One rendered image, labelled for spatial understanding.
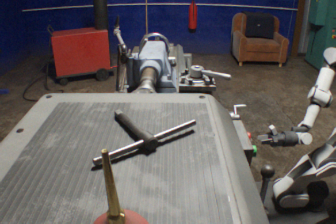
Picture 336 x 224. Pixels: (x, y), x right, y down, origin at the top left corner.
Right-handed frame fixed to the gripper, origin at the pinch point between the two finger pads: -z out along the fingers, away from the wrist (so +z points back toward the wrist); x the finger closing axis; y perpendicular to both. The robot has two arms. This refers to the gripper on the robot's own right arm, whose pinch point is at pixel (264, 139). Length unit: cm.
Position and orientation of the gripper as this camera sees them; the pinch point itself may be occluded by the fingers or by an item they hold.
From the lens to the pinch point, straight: 153.4
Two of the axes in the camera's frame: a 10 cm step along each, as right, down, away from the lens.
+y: 0.0, 9.7, 2.6
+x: -0.1, 2.6, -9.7
